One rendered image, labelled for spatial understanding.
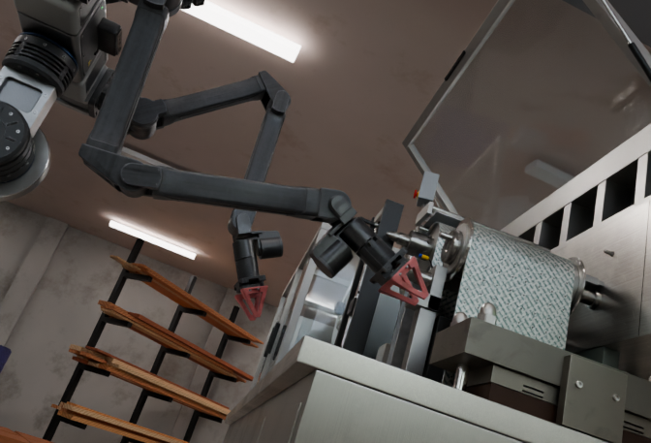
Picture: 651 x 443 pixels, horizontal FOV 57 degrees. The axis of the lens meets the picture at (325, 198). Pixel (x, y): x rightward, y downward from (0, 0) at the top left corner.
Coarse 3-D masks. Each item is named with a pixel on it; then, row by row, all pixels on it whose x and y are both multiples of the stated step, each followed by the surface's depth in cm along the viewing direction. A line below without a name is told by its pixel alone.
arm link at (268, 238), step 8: (240, 216) 157; (248, 216) 158; (240, 224) 156; (248, 224) 157; (240, 232) 156; (248, 232) 156; (256, 232) 158; (264, 232) 160; (272, 232) 161; (264, 240) 158; (272, 240) 159; (280, 240) 159; (264, 248) 157; (272, 248) 158; (280, 248) 159; (264, 256) 158; (272, 256) 159; (280, 256) 161
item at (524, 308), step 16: (464, 272) 122; (480, 272) 122; (496, 272) 123; (464, 288) 120; (480, 288) 121; (496, 288) 122; (512, 288) 122; (528, 288) 123; (464, 304) 119; (480, 304) 120; (496, 304) 120; (512, 304) 121; (528, 304) 122; (544, 304) 122; (560, 304) 123; (512, 320) 120; (528, 320) 120; (544, 320) 121; (560, 320) 122; (528, 336) 119; (544, 336) 120; (560, 336) 120
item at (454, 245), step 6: (450, 234) 131; (456, 234) 128; (456, 240) 127; (444, 246) 133; (450, 246) 128; (456, 246) 127; (444, 252) 131; (450, 252) 127; (456, 252) 127; (444, 258) 129; (450, 258) 127; (450, 264) 129
